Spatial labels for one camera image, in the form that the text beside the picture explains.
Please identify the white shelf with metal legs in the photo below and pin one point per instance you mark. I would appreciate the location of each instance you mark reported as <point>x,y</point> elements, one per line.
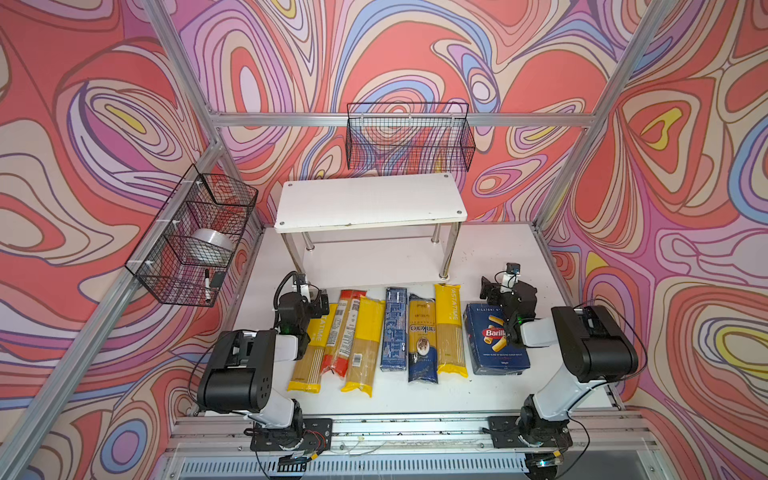
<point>368,231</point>

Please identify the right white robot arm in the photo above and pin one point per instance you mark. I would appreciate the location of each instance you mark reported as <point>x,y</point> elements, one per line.
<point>594,350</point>

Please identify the blue Barilla pasta box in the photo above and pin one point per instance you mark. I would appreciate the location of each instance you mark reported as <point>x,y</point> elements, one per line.
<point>490,351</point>

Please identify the blue spaghetti box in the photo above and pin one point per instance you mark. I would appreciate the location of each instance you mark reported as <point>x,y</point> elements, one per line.
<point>394,338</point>

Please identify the black wire basket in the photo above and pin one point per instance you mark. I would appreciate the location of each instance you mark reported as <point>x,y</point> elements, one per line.
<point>409,137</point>
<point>171,265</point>

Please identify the silver tape roll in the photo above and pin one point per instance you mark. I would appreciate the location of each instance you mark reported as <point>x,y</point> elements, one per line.
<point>215,238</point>

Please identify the red spaghetti bag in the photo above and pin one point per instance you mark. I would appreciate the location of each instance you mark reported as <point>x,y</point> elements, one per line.
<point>339,343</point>

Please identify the yellow spaghetti bag long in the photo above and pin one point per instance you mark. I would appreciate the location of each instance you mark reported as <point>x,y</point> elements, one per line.
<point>365,348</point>

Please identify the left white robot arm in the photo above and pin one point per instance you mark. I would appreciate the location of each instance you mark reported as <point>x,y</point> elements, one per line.
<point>239,374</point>

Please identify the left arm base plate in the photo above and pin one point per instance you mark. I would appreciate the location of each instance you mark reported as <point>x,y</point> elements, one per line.
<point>307,436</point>

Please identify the black wire basket back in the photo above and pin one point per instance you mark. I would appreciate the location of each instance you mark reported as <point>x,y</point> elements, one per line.
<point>409,137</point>

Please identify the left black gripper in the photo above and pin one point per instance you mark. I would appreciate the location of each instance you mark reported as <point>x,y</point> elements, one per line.
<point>318,303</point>

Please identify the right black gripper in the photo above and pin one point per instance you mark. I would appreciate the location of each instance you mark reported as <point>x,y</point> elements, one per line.
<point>494,291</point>

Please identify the black marker pen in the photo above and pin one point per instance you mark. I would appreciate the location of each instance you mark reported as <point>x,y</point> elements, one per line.
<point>207,289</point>

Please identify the black wire basket left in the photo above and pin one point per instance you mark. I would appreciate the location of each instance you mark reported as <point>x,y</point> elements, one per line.
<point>171,265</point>

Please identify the dark blue spaghetti bag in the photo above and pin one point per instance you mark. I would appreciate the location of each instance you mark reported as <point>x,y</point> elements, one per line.
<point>422,340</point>

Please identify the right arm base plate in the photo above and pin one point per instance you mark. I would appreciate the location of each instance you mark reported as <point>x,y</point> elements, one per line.
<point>518,432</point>

